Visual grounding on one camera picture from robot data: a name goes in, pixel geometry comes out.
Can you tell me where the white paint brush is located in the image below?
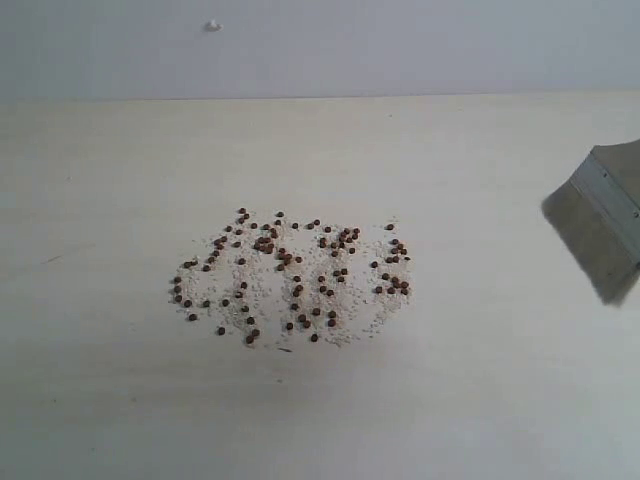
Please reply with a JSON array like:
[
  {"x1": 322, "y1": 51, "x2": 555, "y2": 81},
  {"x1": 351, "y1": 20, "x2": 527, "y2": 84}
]
[{"x1": 541, "y1": 140, "x2": 639, "y2": 306}]

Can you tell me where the pile of brown pellets and grains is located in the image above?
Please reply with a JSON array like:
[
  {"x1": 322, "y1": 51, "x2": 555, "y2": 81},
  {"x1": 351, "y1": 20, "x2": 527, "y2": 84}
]
[{"x1": 167, "y1": 207, "x2": 414, "y2": 352}]

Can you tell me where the small white wall lump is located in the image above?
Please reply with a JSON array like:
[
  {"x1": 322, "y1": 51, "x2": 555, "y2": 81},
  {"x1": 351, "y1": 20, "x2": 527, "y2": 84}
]
[{"x1": 204, "y1": 19, "x2": 223, "y2": 33}]

